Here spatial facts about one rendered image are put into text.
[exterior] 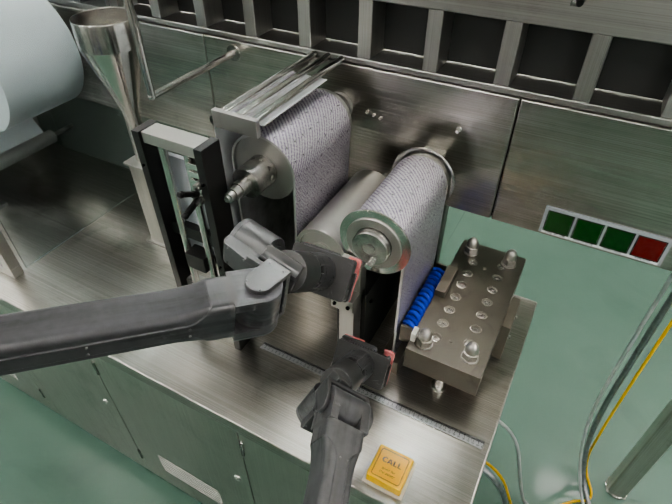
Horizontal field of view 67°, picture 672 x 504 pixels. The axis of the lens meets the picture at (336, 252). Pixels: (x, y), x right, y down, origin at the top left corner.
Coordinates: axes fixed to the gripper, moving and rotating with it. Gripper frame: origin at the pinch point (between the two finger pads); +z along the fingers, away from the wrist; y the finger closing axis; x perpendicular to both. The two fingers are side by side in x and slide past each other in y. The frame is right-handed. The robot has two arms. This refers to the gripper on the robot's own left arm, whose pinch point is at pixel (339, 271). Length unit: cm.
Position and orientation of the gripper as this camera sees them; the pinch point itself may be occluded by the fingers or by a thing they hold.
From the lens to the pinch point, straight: 83.9
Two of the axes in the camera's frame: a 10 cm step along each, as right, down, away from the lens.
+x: 2.9, -9.6, -0.8
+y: 8.9, 2.9, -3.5
